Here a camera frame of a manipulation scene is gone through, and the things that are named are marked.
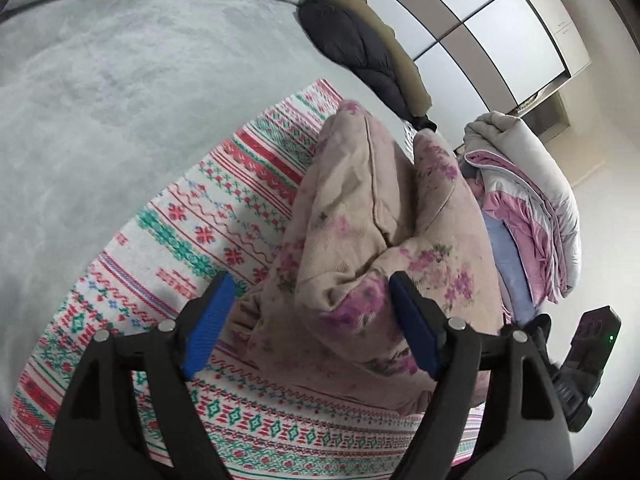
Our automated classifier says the olive and navy jacket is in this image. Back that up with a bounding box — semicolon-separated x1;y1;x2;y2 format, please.
297;0;438;133

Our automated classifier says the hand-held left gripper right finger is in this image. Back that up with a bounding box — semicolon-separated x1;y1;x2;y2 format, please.
389;271;576;480

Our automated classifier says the pink and white quilt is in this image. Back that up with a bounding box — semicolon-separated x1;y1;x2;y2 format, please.
462;110;582;303

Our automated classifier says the blue folded blanket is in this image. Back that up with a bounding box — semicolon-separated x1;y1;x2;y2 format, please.
460;160;538;326

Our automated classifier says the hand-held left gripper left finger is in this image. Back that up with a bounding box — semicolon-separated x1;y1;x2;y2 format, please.
46;271;237;480

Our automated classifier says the floral padded coat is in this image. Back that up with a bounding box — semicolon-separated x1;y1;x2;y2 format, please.
232;100;506;416

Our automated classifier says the patterned striped blanket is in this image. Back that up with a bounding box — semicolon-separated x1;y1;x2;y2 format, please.
10;77;488;480

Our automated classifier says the light grey bed sheet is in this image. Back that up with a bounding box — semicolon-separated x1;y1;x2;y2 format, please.
0;0;416;441

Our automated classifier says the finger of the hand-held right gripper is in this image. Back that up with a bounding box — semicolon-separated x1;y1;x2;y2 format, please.
530;313;553;361

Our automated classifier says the wardrobe with sliding doors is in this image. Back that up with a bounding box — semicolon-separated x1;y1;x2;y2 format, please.
350;0;593;136

